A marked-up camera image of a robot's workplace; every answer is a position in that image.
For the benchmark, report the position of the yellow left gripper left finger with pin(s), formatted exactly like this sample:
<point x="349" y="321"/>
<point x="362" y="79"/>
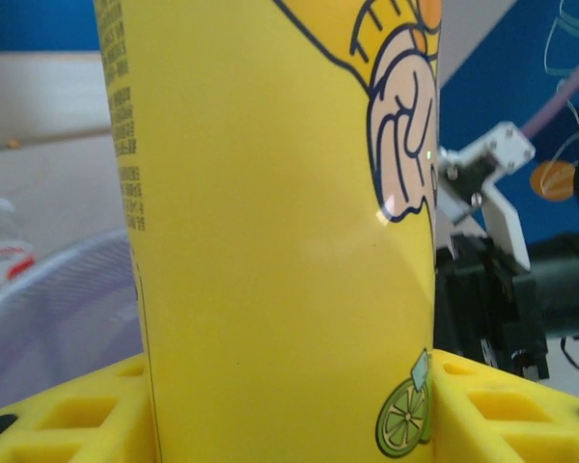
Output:
<point x="72" y="415"/>

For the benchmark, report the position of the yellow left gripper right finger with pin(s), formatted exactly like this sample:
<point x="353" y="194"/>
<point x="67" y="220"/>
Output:
<point x="506" y="419"/>

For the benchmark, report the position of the yellow plastic bottle with cartoon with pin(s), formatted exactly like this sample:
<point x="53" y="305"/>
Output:
<point x="270" y="241"/>

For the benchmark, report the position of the translucent purple bin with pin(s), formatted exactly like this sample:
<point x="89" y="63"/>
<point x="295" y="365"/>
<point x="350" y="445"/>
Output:
<point x="53" y="318"/>

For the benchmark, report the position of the clear bottle with red label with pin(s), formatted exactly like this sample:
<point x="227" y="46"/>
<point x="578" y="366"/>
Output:
<point x="2" y="251"/>

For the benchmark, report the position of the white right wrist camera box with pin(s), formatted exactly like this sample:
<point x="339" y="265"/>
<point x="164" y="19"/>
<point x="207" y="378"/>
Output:
<point x="502" y="212"/>

